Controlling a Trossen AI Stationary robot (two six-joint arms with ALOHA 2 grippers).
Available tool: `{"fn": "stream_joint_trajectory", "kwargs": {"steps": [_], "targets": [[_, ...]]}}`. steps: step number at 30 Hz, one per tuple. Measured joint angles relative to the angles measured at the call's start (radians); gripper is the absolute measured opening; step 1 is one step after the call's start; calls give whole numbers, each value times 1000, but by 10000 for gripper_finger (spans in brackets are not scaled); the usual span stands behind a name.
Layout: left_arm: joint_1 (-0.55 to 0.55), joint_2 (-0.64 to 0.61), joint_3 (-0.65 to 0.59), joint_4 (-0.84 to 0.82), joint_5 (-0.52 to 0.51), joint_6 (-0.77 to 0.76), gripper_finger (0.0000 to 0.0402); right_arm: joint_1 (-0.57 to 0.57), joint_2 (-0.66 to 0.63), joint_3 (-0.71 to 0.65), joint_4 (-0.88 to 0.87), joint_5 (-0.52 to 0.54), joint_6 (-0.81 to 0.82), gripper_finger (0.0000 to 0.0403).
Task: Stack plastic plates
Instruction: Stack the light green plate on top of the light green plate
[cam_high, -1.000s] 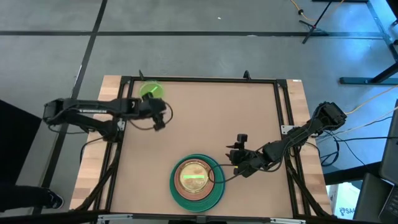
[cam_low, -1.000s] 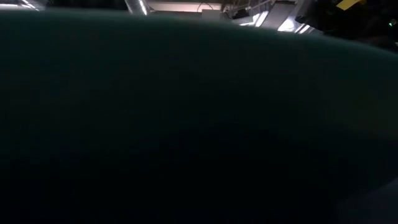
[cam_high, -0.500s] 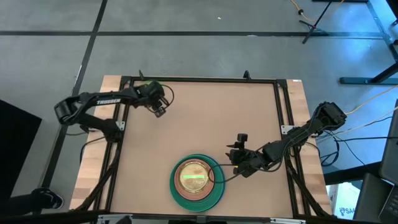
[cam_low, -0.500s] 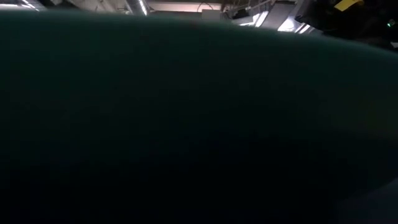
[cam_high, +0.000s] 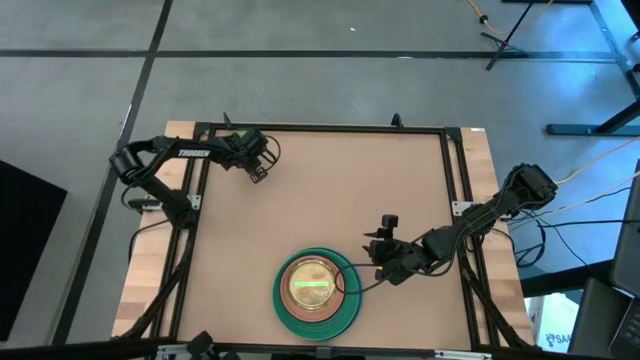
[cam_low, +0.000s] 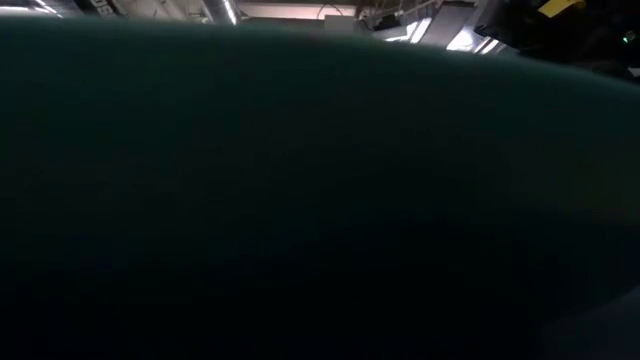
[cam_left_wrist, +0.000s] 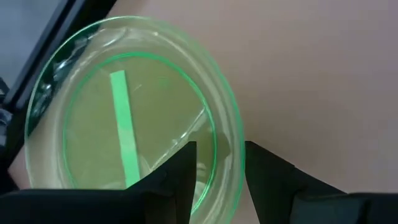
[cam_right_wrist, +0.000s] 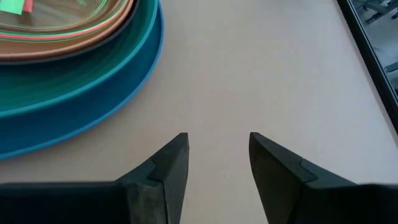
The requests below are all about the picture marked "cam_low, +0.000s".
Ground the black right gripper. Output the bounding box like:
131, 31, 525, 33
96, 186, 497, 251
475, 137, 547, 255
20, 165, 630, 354
473, 0, 640, 82

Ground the large green plastic plate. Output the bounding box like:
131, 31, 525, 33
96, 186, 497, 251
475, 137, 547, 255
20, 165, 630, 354
0, 15, 640, 360

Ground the ceiling light strip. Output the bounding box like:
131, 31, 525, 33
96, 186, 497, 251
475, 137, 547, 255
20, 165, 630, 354
219, 0, 240, 26

